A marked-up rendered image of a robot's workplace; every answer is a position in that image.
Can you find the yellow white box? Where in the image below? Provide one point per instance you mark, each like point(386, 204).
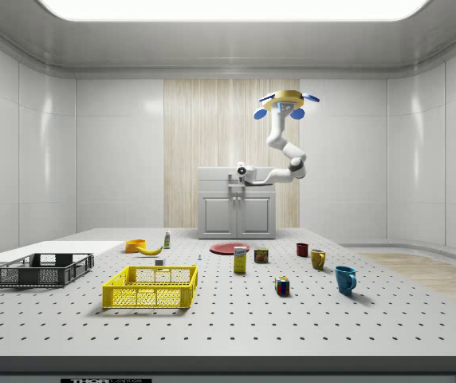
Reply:
point(240, 261)

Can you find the grey cube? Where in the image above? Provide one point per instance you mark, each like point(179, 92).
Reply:
point(159, 262)

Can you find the red mug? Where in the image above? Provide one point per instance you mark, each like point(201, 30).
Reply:
point(301, 250)

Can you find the white cabinet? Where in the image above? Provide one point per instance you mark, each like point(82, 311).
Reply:
point(236, 217)

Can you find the blue mug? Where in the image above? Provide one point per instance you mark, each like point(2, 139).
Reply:
point(344, 280)

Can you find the drone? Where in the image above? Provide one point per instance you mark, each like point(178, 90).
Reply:
point(285, 95)

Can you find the yellow basket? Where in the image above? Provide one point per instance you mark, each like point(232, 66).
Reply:
point(148, 299)

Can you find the white board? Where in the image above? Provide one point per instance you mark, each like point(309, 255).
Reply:
point(52, 248)

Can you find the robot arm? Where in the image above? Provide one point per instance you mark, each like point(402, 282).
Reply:
point(277, 137)

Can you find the flat-sided can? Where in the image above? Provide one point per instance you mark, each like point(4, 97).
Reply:
point(261, 255)

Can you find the small white bottle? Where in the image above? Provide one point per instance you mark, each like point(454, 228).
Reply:
point(167, 240)

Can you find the red plate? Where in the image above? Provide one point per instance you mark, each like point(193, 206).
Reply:
point(224, 249)

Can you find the banana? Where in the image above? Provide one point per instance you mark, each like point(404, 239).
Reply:
point(149, 251)

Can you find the dark grey basket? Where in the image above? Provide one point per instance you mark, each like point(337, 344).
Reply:
point(32, 279)

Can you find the puzzle cube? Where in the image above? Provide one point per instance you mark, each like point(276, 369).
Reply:
point(281, 286)

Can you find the yellow bowl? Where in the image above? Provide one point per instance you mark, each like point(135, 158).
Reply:
point(132, 245)

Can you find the yellow mug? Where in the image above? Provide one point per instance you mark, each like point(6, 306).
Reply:
point(316, 259)

